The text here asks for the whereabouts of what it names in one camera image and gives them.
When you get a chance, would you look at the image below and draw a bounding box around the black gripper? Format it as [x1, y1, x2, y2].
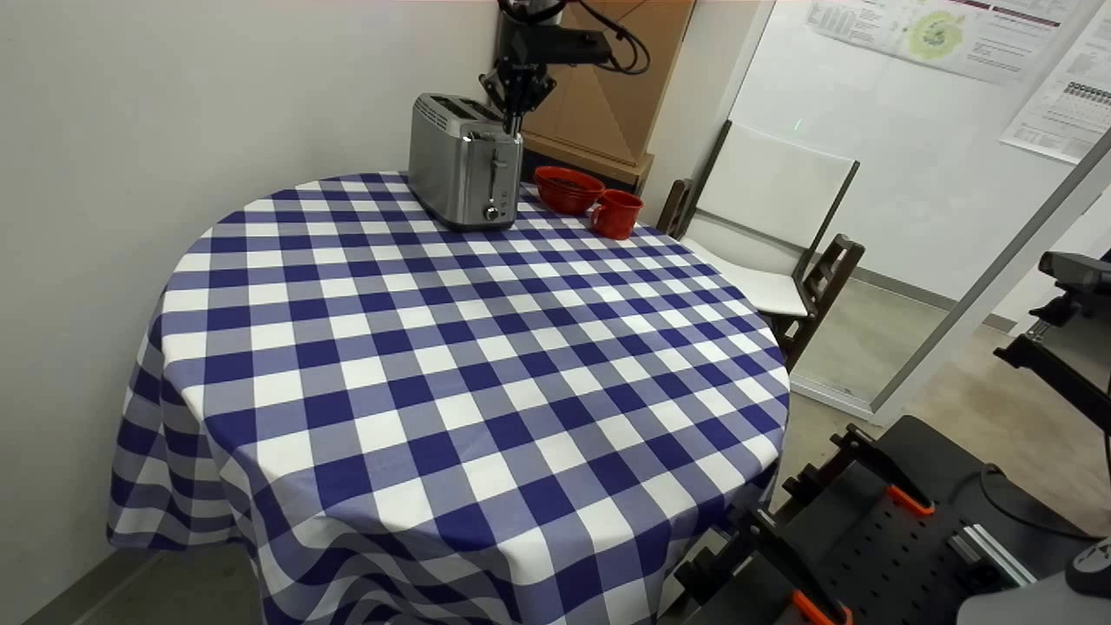
[475, 54, 559, 134]

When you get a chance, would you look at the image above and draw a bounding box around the silver toaster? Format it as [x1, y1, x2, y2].
[407, 91, 527, 233]

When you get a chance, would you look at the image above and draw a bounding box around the red bowl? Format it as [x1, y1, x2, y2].
[532, 162, 607, 218]

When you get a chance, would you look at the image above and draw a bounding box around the red mug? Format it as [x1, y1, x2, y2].
[585, 187, 649, 241]

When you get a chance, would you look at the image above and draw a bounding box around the large brown cardboard box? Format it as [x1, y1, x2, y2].
[517, 0, 703, 162]

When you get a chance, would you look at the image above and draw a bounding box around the dark folding chair white seat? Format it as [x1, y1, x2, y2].
[651, 116, 869, 372]

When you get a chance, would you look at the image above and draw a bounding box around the blue white checkered tablecloth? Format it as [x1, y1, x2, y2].
[103, 171, 799, 625]

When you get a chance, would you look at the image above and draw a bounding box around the poster with green circle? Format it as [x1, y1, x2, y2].
[804, 0, 1103, 86]

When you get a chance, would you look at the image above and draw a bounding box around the white text poster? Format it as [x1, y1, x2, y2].
[998, 8, 1111, 167]

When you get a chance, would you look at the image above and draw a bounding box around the black platform with orange clamps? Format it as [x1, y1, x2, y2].
[657, 413, 1103, 625]

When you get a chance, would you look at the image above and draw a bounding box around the black stand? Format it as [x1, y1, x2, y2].
[993, 247, 1111, 477]

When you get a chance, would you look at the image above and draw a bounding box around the grey device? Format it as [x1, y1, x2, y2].
[951, 533, 1111, 625]

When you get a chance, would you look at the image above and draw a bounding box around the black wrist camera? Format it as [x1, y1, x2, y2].
[544, 28, 617, 69]

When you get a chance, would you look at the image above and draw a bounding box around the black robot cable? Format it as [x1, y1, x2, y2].
[564, 0, 657, 79]

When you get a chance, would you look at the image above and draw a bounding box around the wall whiteboard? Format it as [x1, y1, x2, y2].
[720, 0, 1111, 306]

